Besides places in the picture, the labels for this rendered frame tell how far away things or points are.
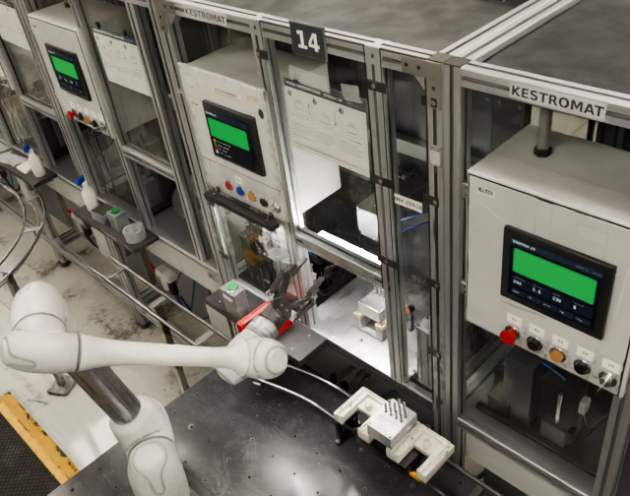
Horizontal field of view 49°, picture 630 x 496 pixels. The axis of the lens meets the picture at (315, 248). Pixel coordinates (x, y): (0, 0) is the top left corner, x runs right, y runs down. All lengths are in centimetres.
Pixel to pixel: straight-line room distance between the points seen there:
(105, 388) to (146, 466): 26
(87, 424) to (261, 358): 200
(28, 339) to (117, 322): 237
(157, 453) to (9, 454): 166
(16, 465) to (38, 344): 189
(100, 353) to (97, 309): 247
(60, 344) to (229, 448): 86
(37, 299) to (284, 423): 100
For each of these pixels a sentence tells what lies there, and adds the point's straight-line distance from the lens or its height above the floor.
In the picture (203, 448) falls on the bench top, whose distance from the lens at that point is 251.
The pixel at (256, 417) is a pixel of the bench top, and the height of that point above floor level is 68.
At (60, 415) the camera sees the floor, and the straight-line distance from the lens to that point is 382.
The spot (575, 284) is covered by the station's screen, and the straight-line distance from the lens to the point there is 154.
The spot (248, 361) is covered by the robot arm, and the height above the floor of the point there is 131.
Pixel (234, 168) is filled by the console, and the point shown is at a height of 150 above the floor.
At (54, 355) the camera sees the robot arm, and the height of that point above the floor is 145.
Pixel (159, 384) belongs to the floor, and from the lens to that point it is 374.
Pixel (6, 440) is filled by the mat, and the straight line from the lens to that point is 384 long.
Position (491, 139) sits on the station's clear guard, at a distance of 154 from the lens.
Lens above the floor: 261
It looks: 37 degrees down
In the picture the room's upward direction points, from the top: 9 degrees counter-clockwise
